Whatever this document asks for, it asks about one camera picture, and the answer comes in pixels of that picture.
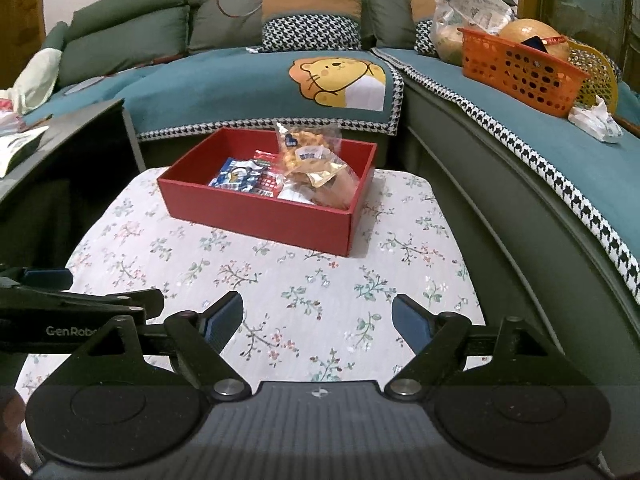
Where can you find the yellow pomelo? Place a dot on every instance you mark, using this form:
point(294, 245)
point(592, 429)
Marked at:
point(520, 32)

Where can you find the white and red plastic bag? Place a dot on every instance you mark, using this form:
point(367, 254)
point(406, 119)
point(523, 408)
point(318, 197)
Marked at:
point(7, 115)

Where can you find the crumpled white tissue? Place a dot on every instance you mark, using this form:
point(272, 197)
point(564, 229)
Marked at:
point(595, 120)

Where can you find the brown houndstooth pillow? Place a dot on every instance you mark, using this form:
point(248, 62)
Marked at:
point(310, 5)
point(422, 25)

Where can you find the yellow waffle cookie packet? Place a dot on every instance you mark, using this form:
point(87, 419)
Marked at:
point(305, 152)

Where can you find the black side table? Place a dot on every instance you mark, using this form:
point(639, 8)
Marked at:
point(75, 130)

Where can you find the red and green snack packet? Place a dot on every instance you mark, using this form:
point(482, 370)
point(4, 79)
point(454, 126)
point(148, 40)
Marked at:
point(265, 175)

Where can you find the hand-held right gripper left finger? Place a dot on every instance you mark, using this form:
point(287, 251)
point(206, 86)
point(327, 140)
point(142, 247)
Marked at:
point(225, 317)

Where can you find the wooden framed glass door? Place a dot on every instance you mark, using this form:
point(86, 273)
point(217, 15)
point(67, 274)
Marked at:
point(590, 0)

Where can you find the floral tablecloth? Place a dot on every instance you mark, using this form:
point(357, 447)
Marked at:
point(300, 280)

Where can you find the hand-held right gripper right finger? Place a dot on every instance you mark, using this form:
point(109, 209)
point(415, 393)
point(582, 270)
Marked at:
point(410, 317)

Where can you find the red cardboard box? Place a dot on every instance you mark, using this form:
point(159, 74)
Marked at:
point(250, 220)

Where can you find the green sofa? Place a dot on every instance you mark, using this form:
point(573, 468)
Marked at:
point(475, 185)

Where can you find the brown snack packet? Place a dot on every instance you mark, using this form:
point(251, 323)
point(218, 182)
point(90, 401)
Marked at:
point(335, 192)

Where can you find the teal bear-print sofa cover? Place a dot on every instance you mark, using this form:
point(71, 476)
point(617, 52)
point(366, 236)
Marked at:
point(210, 85)
point(540, 150)

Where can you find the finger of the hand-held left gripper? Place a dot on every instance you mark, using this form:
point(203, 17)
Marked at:
point(100, 302)
point(47, 277)

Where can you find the white paper bag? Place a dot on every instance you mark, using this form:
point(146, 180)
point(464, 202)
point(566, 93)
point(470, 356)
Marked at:
point(15, 147)

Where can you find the clear plastic bag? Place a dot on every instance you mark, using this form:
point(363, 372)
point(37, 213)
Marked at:
point(450, 35)

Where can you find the small black item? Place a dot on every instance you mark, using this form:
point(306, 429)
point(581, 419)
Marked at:
point(534, 43)

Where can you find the pale cloth bundle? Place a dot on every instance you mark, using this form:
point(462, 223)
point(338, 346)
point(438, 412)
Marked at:
point(37, 77)

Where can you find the green sofa back cushion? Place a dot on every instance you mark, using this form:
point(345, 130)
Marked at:
point(200, 35)
point(125, 25)
point(390, 15)

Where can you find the orange plastic basket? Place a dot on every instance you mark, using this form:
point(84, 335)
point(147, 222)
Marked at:
point(510, 70)

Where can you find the blue and white candy packet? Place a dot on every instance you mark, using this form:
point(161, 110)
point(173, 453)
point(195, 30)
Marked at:
point(232, 172)

